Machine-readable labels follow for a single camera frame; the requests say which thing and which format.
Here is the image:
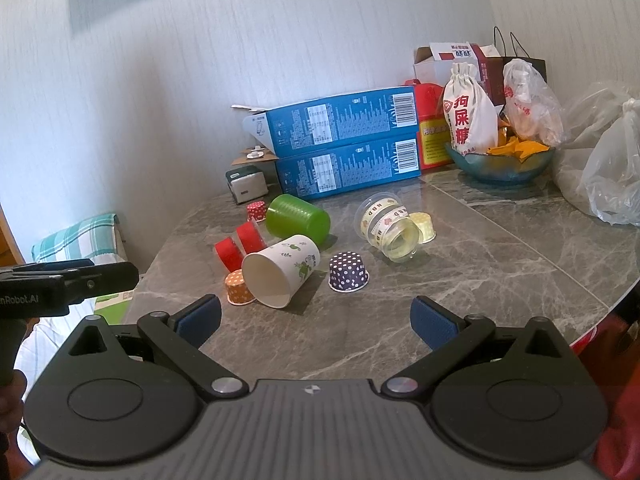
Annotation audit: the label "green plastic cup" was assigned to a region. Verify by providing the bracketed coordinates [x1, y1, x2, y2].
[265, 193, 331, 249]

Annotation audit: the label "orange polka dot paper cup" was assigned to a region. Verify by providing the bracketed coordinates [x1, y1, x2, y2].
[224, 269, 257, 306]

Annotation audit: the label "white drawstring cloth bag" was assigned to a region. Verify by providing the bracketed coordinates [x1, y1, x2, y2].
[442, 62, 499, 156]

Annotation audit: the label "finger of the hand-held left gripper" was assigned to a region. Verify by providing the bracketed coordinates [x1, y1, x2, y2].
[60, 261, 140, 307]
[0, 258, 96, 276]

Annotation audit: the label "dark paper shopping bag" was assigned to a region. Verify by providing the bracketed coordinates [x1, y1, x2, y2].
[480, 26, 549, 108]

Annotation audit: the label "red box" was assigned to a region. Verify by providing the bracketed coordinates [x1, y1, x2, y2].
[404, 79, 458, 171]

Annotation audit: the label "blue glass bowl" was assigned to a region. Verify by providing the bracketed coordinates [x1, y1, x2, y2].
[444, 141, 557, 184]

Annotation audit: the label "white paper cup green print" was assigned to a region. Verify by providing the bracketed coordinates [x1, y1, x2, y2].
[241, 234, 321, 309]

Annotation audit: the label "small white device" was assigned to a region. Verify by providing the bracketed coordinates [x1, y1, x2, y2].
[225, 167, 269, 206]

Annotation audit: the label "blue cardboard box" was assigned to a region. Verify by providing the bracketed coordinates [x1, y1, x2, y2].
[275, 132, 422, 199]

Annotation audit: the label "purple polka dot paper cup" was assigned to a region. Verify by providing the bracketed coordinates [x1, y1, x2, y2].
[328, 251, 370, 293]

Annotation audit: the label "clear plastic cup printed band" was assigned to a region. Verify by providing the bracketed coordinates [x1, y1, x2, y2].
[354, 192, 421, 264]

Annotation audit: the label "teal plaid cushion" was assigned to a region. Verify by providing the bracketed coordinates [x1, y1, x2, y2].
[31, 213, 120, 264]

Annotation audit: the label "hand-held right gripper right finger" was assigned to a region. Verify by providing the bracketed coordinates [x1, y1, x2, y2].
[380, 296, 576, 402]

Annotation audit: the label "pale yellow paper cup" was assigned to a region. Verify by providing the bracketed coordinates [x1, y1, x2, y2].
[408, 212, 437, 244]

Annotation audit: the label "white and red carton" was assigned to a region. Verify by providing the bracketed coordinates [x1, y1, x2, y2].
[412, 42, 503, 103]

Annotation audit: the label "red cloth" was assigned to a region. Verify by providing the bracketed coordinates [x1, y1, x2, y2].
[569, 296, 640, 480]

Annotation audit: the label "orange snack packets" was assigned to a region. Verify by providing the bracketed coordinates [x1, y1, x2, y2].
[486, 115, 552, 163]

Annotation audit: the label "green and white box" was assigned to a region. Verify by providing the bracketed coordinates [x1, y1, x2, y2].
[94, 289, 135, 327]

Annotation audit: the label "brown cardboard box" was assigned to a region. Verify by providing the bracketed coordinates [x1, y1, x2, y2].
[230, 146, 279, 169]

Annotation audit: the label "blue cardboard box open flap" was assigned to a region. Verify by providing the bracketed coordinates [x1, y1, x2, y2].
[231, 85, 420, 159]

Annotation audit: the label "person's left hand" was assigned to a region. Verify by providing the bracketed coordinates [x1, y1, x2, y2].
[0, 369, 27, 433]

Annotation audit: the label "clear plastic bag red print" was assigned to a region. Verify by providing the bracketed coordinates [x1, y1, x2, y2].
[501, 58, 567, 149]

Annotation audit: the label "white cloth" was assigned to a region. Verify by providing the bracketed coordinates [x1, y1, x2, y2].
[14, 313, 81, 466]

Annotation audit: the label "large translucent plastic bag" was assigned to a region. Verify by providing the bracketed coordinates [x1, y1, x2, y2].
[551, 80, 640, 227]

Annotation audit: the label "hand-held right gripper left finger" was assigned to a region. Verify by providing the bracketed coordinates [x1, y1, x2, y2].
[65, 294, 249, 405]

